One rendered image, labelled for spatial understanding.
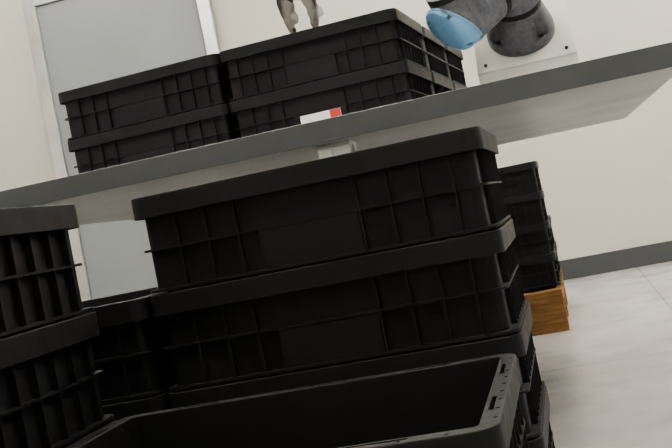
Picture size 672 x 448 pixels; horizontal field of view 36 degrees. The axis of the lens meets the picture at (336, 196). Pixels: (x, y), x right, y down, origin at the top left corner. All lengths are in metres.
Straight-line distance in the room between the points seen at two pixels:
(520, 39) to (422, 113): 0.62
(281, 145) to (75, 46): 4.28
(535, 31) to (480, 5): 0.20
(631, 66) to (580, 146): 3.65
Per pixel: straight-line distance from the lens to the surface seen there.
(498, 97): 1.73
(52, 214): 1.02
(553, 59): 2.32
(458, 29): 2.15
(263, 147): 1.79
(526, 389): 1.11
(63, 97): 2.41
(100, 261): 5.92
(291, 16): 2.48
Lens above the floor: 0.53
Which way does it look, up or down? 1 degrees up
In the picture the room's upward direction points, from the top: 11 degrees counter-clockwise
